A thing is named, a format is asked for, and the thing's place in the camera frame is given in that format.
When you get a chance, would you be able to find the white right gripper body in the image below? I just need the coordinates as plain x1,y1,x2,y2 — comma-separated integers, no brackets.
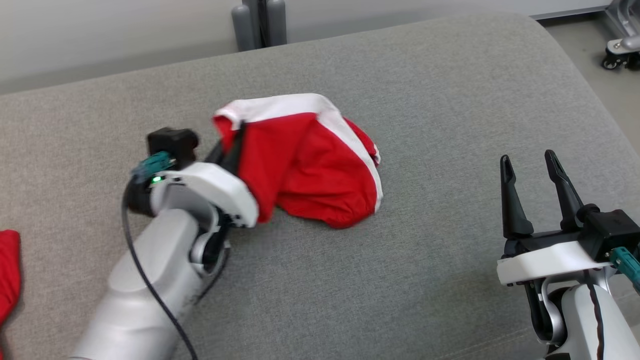
496,228,614,287

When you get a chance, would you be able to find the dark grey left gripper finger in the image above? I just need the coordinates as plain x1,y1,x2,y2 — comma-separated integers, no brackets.
224,122,247,177
205,142,225,166

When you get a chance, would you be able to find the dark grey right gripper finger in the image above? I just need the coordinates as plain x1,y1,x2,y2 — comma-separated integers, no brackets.
544,149,585,232
500,155,535,240

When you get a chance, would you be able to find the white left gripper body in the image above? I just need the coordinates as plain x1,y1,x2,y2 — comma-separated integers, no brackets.
150,162,259,229

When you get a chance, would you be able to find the red shorts white trim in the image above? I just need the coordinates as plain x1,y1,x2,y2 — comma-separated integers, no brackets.
212,93,384,230

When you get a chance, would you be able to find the red white jersey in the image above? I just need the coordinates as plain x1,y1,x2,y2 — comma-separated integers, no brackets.
0,230,22,331

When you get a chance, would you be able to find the grey wheeled stand base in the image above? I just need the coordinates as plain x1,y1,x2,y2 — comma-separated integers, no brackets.
601,0,640,71

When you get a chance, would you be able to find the green left cable connector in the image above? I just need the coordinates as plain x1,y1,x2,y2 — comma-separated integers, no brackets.
132,151,174,184

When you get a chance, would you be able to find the green cable connector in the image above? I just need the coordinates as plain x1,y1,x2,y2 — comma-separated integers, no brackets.
609,246,640,296
132,151,174,184

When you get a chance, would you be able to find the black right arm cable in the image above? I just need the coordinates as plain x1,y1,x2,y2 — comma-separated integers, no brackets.
582,270,607,360

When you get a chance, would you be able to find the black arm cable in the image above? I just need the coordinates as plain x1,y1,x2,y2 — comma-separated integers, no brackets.
582,270,607,360
121,190,199,360

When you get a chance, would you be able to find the green right cable connector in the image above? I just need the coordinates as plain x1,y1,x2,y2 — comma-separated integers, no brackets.
609,246,640,296

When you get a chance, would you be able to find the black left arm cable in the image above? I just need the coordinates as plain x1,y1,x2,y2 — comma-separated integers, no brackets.
121,190,199,360

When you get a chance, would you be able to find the grey aluminium frame post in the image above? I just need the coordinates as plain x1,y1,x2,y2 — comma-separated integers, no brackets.
231,0,288,52

